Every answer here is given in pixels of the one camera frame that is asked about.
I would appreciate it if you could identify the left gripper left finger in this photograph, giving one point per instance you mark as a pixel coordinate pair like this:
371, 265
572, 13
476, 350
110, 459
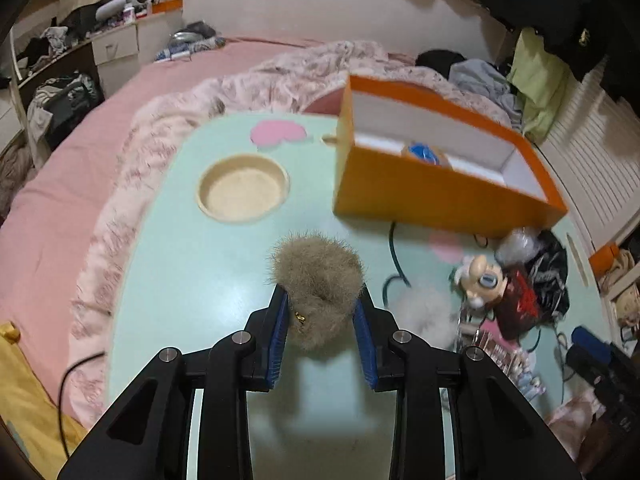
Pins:
268, 328

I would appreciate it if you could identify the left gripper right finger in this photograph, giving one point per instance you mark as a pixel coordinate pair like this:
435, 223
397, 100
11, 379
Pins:
373, 328

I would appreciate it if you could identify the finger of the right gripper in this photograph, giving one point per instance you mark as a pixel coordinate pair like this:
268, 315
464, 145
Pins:
585, 365
599, 350

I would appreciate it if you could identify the white fluffy pompom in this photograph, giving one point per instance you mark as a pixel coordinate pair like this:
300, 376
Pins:
427, 314

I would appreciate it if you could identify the beige fur pompom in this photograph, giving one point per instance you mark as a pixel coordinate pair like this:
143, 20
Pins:
323, 278

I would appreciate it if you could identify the brown playing card box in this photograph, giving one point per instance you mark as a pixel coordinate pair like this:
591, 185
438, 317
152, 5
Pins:
503, 354

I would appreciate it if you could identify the dark pouch with red character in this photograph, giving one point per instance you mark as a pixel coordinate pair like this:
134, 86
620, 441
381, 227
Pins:
517, 312

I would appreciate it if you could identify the black satin lace cloth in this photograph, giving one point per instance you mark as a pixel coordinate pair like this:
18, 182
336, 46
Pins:
548, 272

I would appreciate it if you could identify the cartoon mouse figurine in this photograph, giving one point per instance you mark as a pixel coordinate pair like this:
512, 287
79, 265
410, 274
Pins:
482, 283

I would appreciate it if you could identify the clear bubble wrap bag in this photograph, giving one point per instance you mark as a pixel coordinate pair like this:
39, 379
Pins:
518, 247

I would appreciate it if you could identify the orange cardboard box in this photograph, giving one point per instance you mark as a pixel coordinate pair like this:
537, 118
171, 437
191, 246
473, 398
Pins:
489, 181

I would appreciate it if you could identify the blue item inside box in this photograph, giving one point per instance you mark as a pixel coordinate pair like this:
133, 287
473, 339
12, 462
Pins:
421, 152

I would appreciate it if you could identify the yellow cloth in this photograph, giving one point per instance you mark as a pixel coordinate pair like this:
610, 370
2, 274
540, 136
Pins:
35, 439

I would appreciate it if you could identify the pink floral blanket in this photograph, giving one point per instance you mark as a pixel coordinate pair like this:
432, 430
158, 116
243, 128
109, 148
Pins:
160, 273

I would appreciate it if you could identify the grey crumpled garment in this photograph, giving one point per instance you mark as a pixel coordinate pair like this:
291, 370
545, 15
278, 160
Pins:
480, 77

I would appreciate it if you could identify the black garment on bed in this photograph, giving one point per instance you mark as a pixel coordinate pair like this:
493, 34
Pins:
439, 60

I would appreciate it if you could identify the white drawer cabinet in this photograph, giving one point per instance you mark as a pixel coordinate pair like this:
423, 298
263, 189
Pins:
122, 51

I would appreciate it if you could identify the black hanging clothes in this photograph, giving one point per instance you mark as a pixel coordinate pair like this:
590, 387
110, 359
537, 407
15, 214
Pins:
583, 33

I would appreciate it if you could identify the white rolled paper tube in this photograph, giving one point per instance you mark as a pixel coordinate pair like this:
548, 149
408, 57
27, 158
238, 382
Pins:
113, 7

